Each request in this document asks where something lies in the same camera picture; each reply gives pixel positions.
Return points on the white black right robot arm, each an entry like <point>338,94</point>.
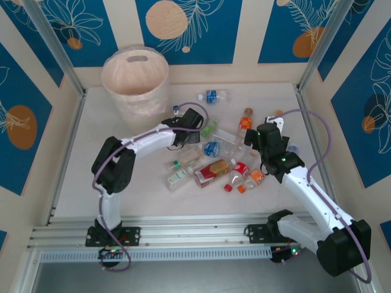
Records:
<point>305,192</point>

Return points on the grey metal sheet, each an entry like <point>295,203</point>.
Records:
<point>198,277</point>

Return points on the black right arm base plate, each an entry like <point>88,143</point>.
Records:
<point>256,233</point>

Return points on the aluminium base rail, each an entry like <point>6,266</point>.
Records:
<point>189,229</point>

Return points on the orange label bottle brown cap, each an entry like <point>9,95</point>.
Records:
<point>246,123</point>

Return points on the small bottle green cap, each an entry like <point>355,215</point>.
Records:
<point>176,164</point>

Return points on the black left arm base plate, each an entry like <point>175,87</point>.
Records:
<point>134,236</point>

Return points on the small bottle blue cap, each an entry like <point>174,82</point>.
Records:
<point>176,107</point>

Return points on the red label bottle red cap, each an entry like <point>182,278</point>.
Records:
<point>241,169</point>

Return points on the green label clear bottle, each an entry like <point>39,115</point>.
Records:
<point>206,130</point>

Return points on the clear bottle beige cap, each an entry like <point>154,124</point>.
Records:
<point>241,149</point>

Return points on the clear beige plastic bottle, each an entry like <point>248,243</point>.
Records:
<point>191,155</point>

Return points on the black controller board with LEDs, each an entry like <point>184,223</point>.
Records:
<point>110,251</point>
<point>281,254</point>

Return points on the blue tinted clear bottle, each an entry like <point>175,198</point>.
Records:
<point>294,148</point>

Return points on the aluminium frame post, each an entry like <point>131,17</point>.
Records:
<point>323,45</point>
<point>56,45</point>

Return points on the aluminium side rail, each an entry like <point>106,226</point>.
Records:
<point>311,122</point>
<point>67,158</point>

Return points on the yellow label bottle orange cap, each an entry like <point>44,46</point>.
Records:
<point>278,112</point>

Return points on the pink woven bin with liner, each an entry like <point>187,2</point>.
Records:
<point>134,76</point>

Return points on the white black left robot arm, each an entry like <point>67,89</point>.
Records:
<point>146,138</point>

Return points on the blue label water bottle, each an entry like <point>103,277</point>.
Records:
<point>211,96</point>
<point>212,149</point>

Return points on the small green white label bottle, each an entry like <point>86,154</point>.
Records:
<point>176,178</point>

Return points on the red yellow label large bottle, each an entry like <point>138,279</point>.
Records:
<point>210,172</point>

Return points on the clear square plastic bottle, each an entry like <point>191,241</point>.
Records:
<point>226,135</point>

